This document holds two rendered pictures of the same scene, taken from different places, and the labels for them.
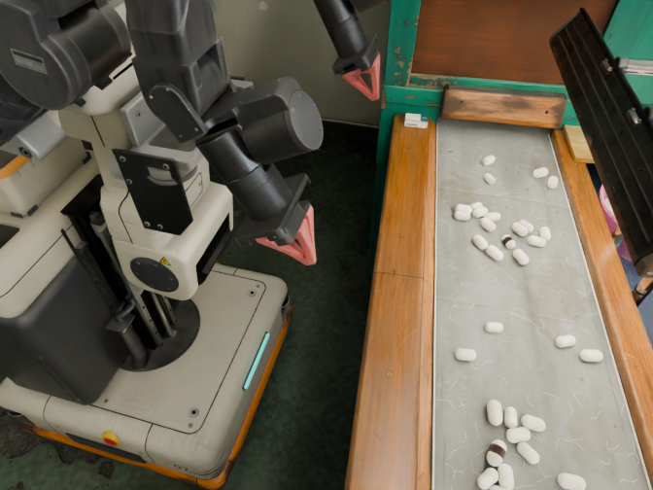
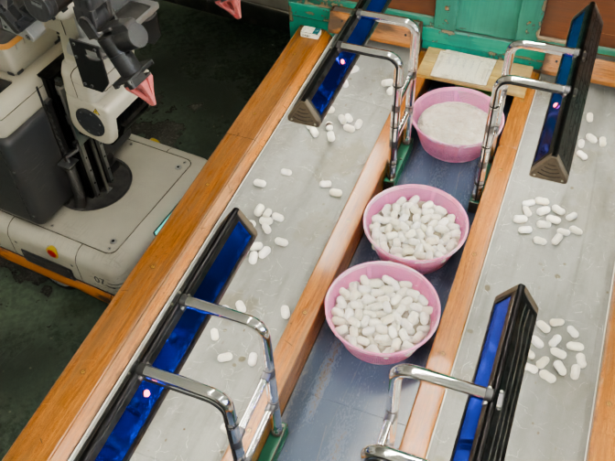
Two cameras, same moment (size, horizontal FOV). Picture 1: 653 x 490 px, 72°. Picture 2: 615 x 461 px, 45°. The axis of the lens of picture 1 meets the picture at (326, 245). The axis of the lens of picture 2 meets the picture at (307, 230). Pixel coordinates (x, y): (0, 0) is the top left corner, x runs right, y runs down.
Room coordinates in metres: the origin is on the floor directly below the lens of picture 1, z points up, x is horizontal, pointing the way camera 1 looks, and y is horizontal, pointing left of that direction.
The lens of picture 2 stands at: (-1.00, -0.69, 2.18)
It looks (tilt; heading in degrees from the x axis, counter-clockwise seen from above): 48 degrees down; 13
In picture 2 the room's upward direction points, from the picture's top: 3 degrees counter-clockwise
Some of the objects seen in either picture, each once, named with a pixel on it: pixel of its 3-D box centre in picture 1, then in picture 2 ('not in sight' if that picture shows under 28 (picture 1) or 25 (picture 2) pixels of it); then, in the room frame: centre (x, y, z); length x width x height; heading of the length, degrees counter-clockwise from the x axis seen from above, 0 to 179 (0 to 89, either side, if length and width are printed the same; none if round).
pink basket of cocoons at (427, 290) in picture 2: not in sight; (381, 316); (0.03, -0.62, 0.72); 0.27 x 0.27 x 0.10
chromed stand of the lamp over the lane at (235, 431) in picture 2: not in sight; (217, 407); (-0.36, -0.35, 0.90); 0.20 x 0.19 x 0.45; 170
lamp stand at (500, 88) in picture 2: not in sight; (523, 134); (0.53, -0.91, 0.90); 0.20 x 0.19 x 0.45; 170
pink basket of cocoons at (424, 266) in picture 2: not in sight; (414, 233); (0.30, -0.66, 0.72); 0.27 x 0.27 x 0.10
